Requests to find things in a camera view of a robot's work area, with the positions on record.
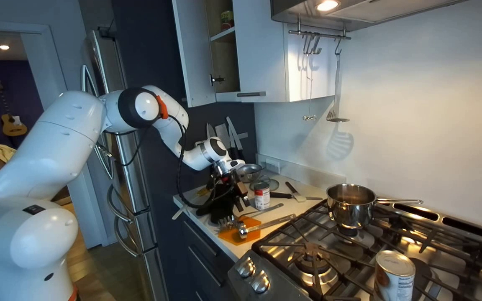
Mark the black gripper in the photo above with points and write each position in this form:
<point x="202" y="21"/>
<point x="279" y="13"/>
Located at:
<point x="224" y="183"/>

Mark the acoustic guitar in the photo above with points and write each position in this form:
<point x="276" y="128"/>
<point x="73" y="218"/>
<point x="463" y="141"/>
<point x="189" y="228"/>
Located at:
<point x="13" y="126"/>

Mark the steel pot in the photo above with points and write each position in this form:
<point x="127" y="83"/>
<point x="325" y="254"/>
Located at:
<point x="350" y="207"/>

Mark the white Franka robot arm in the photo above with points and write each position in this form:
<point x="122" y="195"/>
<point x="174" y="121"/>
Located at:
<point x="45" y="162"/>

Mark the red and white can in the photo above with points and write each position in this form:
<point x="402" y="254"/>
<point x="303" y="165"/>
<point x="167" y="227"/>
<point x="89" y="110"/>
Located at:
<point x="261" y="198"/>

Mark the white upper kitchen cabinet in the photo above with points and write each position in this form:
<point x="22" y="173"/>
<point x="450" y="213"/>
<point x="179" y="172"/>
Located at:
<point x="268" y="51"/>

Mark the range hood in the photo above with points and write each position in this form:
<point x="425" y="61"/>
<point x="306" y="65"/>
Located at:
<point x="363" y="11"/>

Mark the orange silicone mat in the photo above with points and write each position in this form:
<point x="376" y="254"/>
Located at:
<point x="229" y="235"/>

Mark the dark oven mitt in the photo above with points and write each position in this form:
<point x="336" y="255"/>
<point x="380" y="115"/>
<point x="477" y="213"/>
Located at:
<point x="202" y="212"/>

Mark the grey lower drawer cabinet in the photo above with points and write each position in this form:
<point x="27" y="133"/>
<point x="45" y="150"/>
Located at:
<point x="201" y="262"/>

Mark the metal hook rail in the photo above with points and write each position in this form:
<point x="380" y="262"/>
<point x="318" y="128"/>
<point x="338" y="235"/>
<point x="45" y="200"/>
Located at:
<point x="321" y="34"/>

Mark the open cabinet door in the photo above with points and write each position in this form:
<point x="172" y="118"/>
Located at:
<point x="191" y="51"/>

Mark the glass pot lid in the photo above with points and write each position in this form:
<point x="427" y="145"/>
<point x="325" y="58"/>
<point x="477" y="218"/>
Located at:
<point x="273" y="183"/>

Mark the stainless steel refrigerator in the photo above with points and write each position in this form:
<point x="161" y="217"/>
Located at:
<point x="115" y="73"/>

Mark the silver stove knob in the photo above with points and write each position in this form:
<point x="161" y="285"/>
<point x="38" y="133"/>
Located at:
<point x="259" y="284"/>
<point x="246" y="269"/>

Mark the white labelled tin can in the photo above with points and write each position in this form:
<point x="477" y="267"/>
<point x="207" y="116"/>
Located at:
<point x="395" y="279"/>

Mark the stainless gas stove range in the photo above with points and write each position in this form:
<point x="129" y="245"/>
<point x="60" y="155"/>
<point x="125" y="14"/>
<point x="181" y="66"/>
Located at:
<point x="318" y="245"/>

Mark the metal S hook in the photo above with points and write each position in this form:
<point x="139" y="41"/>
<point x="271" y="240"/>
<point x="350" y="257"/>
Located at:
<point x="338" y="46"/>
<point x="316" y="46"/>
<point x="304" y="46"/>

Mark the small silver saucepan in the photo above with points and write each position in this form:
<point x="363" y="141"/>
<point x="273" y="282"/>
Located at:
<point x="249" y="170"/>

